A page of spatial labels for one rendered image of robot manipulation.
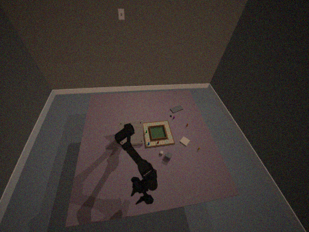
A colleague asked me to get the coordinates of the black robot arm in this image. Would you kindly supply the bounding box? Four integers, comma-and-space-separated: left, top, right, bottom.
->
115, 123, 158, 193

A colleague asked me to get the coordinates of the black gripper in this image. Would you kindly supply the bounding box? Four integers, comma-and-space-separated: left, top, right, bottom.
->
131, 177, 154, 204

